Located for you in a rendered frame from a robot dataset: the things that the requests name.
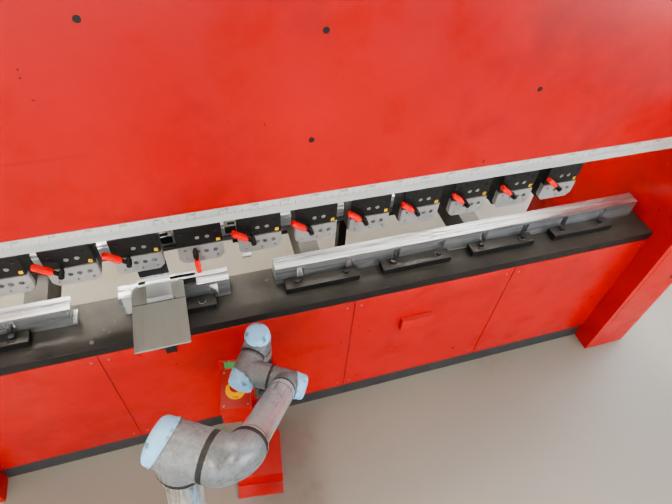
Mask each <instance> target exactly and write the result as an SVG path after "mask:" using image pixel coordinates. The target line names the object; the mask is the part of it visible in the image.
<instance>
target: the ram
mask: <svg viewBox="0 0 672 504"><path fill-rule="evenodd" d="M669 137H672V0H0V243H4V242H10V241H17V240H23V239H29V238H36V237H42V236H48V235H55V234H61V233H67V232H74V231H80V230H86V229H93V228H99V227H105V226H112V225H118V224H124V223H131V222H137V221H143V220H150V219H156V218H162V217H169V216H175V215H181V214H188V213H194V212H200V211H207V210H213V209H219V208H226V207H232V206H238V205H245V204H251V203H257V202H264V201H270V200H276V199H283V198H289V197H295V196H302V195H308V194H314V193H321V192H327V191H333V190H340V189H346V188H352V187H359V186H365V185H371V184H378V183H384V182H390V181H397V180H403V179H409V178H416V177H422V176H428V175H435V174H441V173H447V172H454V171H460V170H466V169H473V168H479V167H485V166H492V165H498V164H504V163H511V162H517V161H523V160H530V159H536V158H543V157H549V156H555V155H562V154H568V153H574V152H581V151H587V150H593V149H600V148H606V147H612V146H619V145H625V144H631V143H638V142H644V141H650V140H657V139H663V138H669ZM669 148H672V143H668V144H662V145H656V146H650V147H644V148H637V149H631V150H625V151H619V152H613V153H606V154H600V155H594V156H588V157H582V158H575V159H569V160H563V161H557V162H551V163H544V164H538V165H532V166H526V167H519V168H513V169H507V170H501V171H495V172H488V173H482V174H476V175H470V176H464V177H457V178H451V179H445V180H439V181H433V182H426V183H420V184H414V185H408V186H402V187H395V188H389V189H383V190H377V191H370V192H364V193H358V194H352V195H346V196H339V197H333V198H327V199H321V200H315V201H308V202H302V203H296V204H290V205H284V206H277V207H271V208H265V209H259V210H253V211H246V212H240V213H234V214H228V215H221V216H215V217H209V218H203V219H197V220H190V221H184V222H178V223H172V224H166V225H159V226H153V227H147V228H141V229H135V230H128V231H122V232H116V233H110V234H104V235H97V236H91V237H85V238H79V239H72V240H66V241H60V242H54V243H48V244H41V245H35V246H29V247H23V248H17V249H10V250H4V251H0V258H4V257H10V256H16V255H22V254H28V253H34V252H40V251H47V250H53V249H59V248H65V247H71V246H77V245H83V244H89V243H95V242H101V241H108V240H114V239H120V238H126V237H132V236H138V235H144V234H150V233H156V232H162V231H169V230H175V229H181V228H187V227H193V226H199V225H205V224H211V223H217V222H223V221H230V220H236V219H242V218H248V217H254V216H260V215H266V214H272V213H278V212H284V211H291V210H297V209H303V208H309V207H315V206H321V205H327V204H333V203H339V202H346V201H352V200H358V199H364V198H370V197H376V196H382V195H388V194H394V193H400V192H407V191H413V190H419V189H425V188H431V187H437V186H443V185H449V184H455V183H461V182H468V181H474V180H480V179H486V178H492V177H498V176H504V175H510V174H516V173H522V172H529V171H535V170H541V169H547V168H553V167H559V166H565V165H571V164H577V163H583V162H590V161H596V160H602V159H608V158H614V157H620V156H626V155H632V154H638V153H644V152H651V151H657V150H663V149H669Z"/></svg>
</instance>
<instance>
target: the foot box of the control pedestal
mask: <svg viewBox="0 0 672 504"><path fill-rule="evenodd" d="M238 484H239V499H242V498H249V497H257V496H264V495H272V494H280V493H284V488H283V472H282V458H281V444H280V431H279V430H275V432H274V434H273V435H272V437H271V439H270V441H269V450H268V453H267V455H266V458H265V459H264V461H263V463H262V464H261V465H260V466H259V467H258V469H257V470H255V471H254V472H253V473H252V474H251V475H249V476H248V477H246V478H245V479H243V480H242V481H240V482H238Z"/></svg>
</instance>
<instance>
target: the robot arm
mask: <svg viewBox="0 0 672 504"><path fill-rule="evenodd" d="M244 339H245V341H244V343H243V345H242V348H241V351H240V353H239V355H238V358H237V360H236V362H235V364H234V367H233V368H232V371H231V374H230V377H229V380H228V383H229V385H230V386H231V387H232V388H233V389H235V390H237V391H239V392H243V393H244V392H245V393H249V392H251V391H252V389H253V388H254V387H255V397H256V398H260V400H259V401H258V402H257V404H256V405H255V407H254V408H253V410H252V411H251V413H250V414H249V416H248V417H247V419H246V420H245V421H244V423H243V424H242V426H239V427H237V428H235V429H234V430H233V431H232V432H226V431H222V430H219V429H216V428H213V427H210V426H206V425H203V424H200V423H197V422H194V421H191V420H187V419H184V418H181V416H179V417H177V416H174V415H169V414H168V415H165V416H163V417H161V418H160V419H159V420H158V422H157V423H156V424H155V426H154V427H153V429H152V430H151V432H150V434H149V436H148V438H147V440H146V442H145V445H144V447H143V450H142V454H141V465H142V466H144V467H147V469H153V470H155V473H156V477H157V479H158V481H159V482H160V483H161V485H163V486H164V487H166V492H167V497H168V503H169V504H207V503H205V493H204V487H207V488H222V487H227V486H230V485H233V484H236V483H238V482H240V481H242V480H243V479H245V478H246V477H248V476H249V475H251V474H252V473H253V472H254V471H255V470H257V469H258V467H259V466H260V465H261V464H262V463H263V461H264V459H265V457H266V455H267V453H268V450H269V441H270V439H271V437H272V435H273V434H274V432H275V430H276V428H277V426H278V425H279V423H280V421H281V419H282V417H283V416H284V414H285V412H286V410H287V408H288V406H289V405H290V403H291V401H292V399H298V400H301V399H302V398H303V397H304V394H305V391H306V388H307V384H308V376H307V375H306V374H303V373H300V372H298V371H296V370H295V371H294V370H291V369H287V368H284V367H280V366H277V365H273V364H272V359H271V356H272V347H271V334H270V331H269V329H268V327H267V326H266V325H264V324H262V323H253V324H251V325H249V326H248V327H247V329H246V331H245V335H244Z"/></svg>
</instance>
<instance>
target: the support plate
mask: <svg viewBox="0 0 672 504"><path fill-rule="evenodd" d="M171 289H172V296H173V298H174V296H175V298H177V299H173V298H170V299H172V300H167V299H165V300H167V301H162V300H160V301H162V302H157V301H155V302H157V303H152V302H151V303H152V304H147V300H146V299H147V294H146V287H140V288H135V289H131V301H132V306H136V305H141V306H136V307H132V320H133V340H134V354H139V353H143V352H148V351H153V350H157V349H162V348H167V347H171V346H176V345H181V344H185V343H190V342H192V341H191V334H190V326H189V319H188V311H187V304H186V296H185V289H184V281H183V280H178V281H173V282H171ZM183 296H185V297H183ZM178 297H183V298H178ZM142 304H147V305H142Z"/></svg>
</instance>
